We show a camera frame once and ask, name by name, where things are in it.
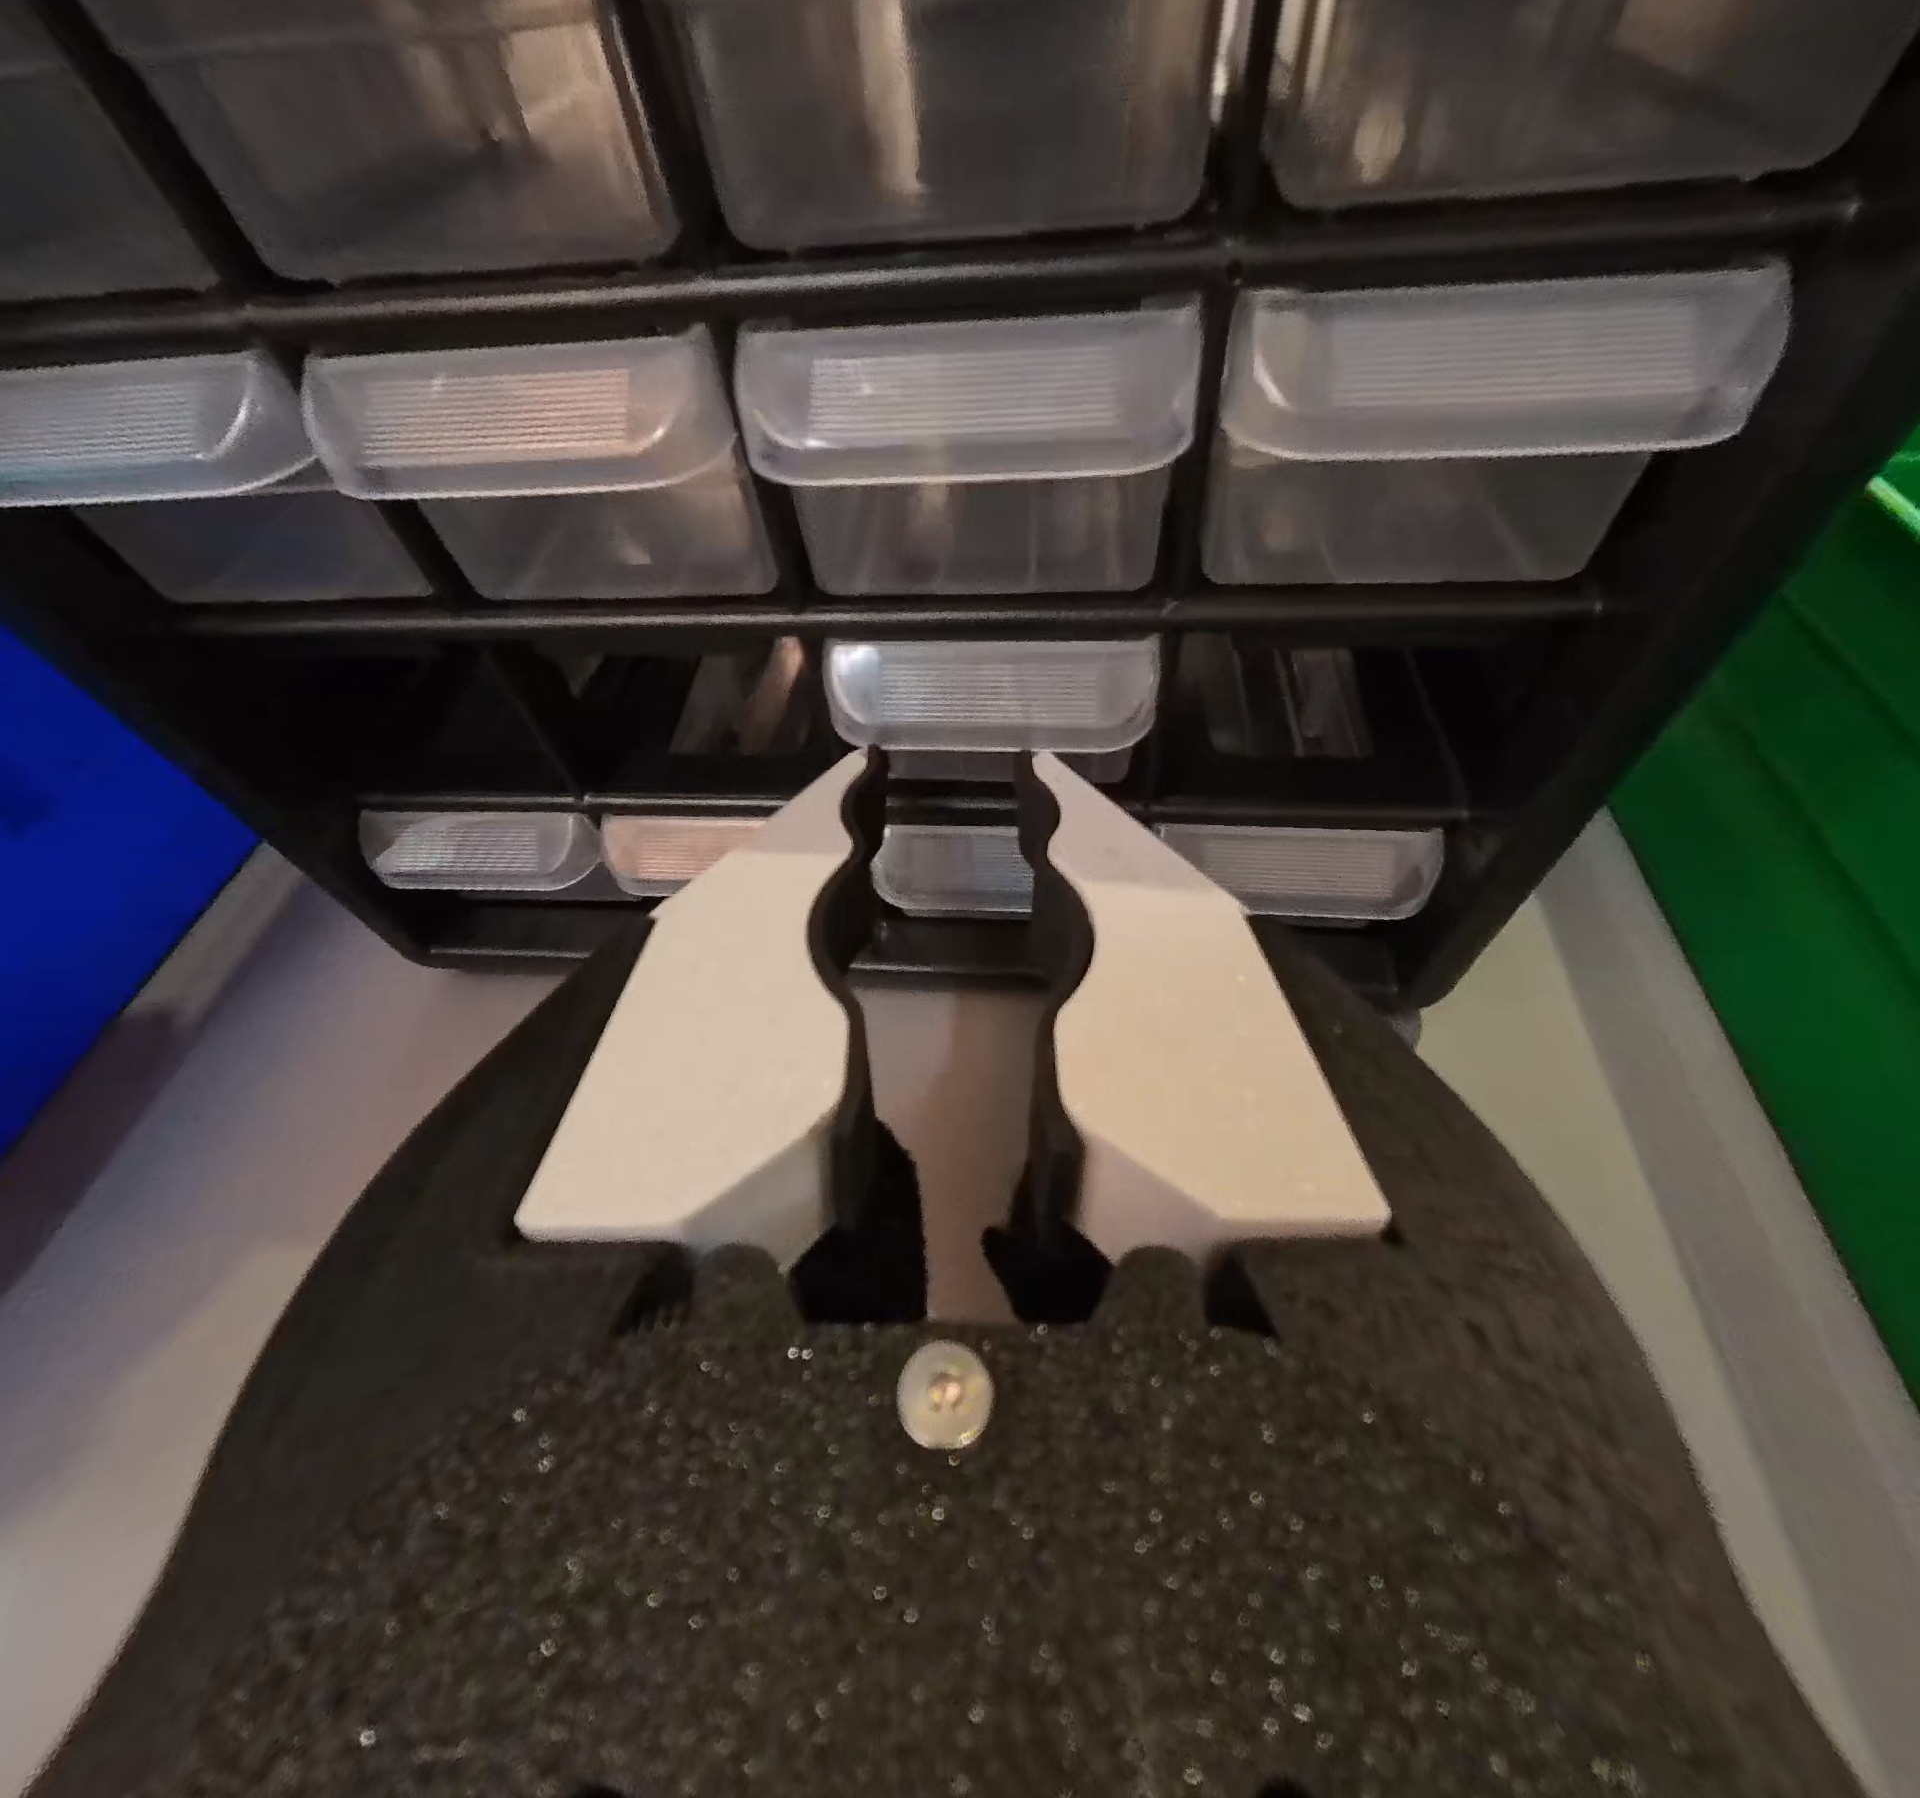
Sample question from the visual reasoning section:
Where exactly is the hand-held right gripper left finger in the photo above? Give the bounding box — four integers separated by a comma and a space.
512, 750, 919, 1327

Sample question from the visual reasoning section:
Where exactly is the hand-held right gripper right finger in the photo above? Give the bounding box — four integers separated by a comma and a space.
979, 750, 1394, 1327

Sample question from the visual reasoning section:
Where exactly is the set of clear cabinet drawers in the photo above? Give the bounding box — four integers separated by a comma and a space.
0, 0, 1885, 923

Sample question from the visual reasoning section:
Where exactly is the blue plastic bin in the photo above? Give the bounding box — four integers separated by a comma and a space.
0, 596, 264, 1161

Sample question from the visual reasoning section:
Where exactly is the black drawer cabinet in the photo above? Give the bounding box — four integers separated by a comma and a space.
0, 0, 1920, 1011

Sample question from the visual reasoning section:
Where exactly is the green plastic bin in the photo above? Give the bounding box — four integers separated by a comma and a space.
1607, 423, 1920, 1394

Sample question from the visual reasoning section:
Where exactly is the clear plastic drawer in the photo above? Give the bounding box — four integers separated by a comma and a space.
823, 639, 1165, 788

